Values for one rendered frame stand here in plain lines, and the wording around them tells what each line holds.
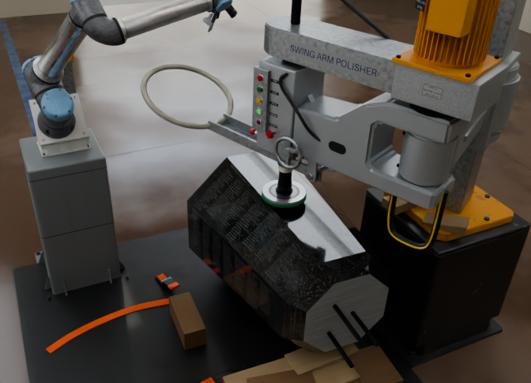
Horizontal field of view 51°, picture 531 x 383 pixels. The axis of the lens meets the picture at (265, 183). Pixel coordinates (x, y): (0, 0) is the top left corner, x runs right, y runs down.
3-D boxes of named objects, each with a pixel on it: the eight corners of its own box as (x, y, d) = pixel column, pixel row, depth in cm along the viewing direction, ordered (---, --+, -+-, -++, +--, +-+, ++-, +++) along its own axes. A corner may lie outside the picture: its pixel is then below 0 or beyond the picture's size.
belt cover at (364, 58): (495, 110, 202) (508, 65, 193) (468, 133, 185) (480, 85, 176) (287, 47, 253) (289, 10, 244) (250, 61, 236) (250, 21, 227)
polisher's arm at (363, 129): (447, 213, 229) (476, 103, 203) (421, 238, 214) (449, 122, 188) (303, 152, 268) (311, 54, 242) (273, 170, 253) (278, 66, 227)
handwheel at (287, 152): (312, 167, 244) (315, 136, 236) (298, 175, 238) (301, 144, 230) (285, 155, 252) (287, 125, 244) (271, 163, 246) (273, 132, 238)
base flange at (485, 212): (450, 174, 320) (452, 167, 317) (516, 220, 283) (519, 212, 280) (379, 192, 301) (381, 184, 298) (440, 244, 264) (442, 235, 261)
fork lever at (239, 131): (339, 169, 257) (340, 159, 254) (314, 185, 244) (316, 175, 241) (229, 119, 292) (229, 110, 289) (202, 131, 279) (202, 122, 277)
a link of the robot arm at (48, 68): (30, 102, 282) (85, 18, 229) (15, 72, 283) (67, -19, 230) (58, 97, 293) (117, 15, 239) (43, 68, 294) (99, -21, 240)
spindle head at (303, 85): (346, 162, 254) (359, 68, 231) (318, 181, 240) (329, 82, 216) (284, 137, 273) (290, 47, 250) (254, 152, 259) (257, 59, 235)
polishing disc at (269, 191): (274, 208, 260) (274, 207, 260) (254, 186, 276) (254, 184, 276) (314, 199, 269) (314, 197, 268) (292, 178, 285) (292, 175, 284)
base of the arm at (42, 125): (43, 142, 293) (43, 136, 284) (32, 108, 295) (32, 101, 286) (80, 134, 301) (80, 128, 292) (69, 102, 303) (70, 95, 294)
